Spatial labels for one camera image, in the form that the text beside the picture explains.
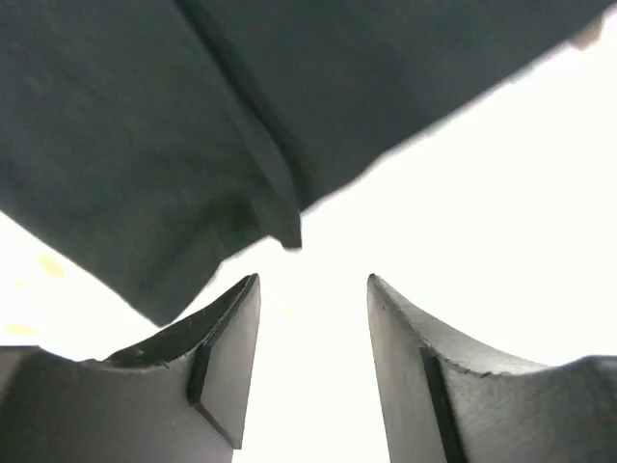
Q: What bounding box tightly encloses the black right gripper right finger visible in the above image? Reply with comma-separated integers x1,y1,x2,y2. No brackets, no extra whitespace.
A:
367,275,616,463

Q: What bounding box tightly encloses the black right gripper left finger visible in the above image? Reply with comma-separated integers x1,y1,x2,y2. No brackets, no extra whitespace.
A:
1,274,260,463

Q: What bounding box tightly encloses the black t shirt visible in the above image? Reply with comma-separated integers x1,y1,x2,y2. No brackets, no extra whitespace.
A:
1,0,608,326

